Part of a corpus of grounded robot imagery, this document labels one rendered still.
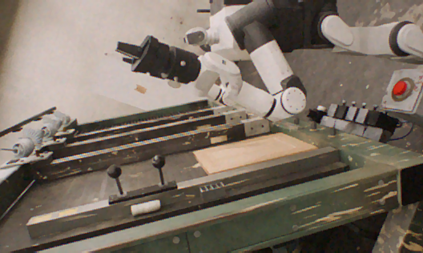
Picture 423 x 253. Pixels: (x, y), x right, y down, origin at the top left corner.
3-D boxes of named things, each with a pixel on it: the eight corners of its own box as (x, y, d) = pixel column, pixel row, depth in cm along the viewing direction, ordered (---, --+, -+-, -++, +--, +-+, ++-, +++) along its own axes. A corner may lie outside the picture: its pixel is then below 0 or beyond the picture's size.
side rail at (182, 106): (209, 111, 287) (207, 99, 285) (79, 138, 266) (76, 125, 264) (207, 110, 295) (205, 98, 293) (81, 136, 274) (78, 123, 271)
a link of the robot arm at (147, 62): (149, 58, 76) (193, 71, 82) (151, 24, 80) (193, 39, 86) (130, 82, 86) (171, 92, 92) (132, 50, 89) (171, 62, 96)
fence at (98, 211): (339, 161, 107) (338, 149, 106) (30, 238, 88) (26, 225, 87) (330, 157, 112) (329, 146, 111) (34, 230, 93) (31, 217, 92)
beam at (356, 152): (439, 197, 86) (438, 158, 84) (400, 208, 84) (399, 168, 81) (220, 108, 298) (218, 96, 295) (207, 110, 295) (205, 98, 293)
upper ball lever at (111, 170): (130, 201, 94) (120, 170, 86) (117, 204, 94) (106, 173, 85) (129, 191, 97) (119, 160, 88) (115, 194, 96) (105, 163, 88)
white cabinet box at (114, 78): (229, 101, 527) (102, 54, 472) (215, 134, 538) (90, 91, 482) (220, 94, 585) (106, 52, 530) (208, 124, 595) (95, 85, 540)
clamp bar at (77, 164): (271, 132, 157) (265, 82, 152) (6, 190, 134) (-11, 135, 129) (263, 129, 167) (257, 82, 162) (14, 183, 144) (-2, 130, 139)
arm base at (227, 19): (282, 28, 107) (265, -3, 106) (286, 23, 95) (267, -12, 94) (241, 51, 110) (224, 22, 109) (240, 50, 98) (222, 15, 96)
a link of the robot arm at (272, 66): (295, 110, 109) (263, 50, 109) (320, 100, 97) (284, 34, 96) (269, 125, 105) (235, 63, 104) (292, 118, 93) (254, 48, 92)
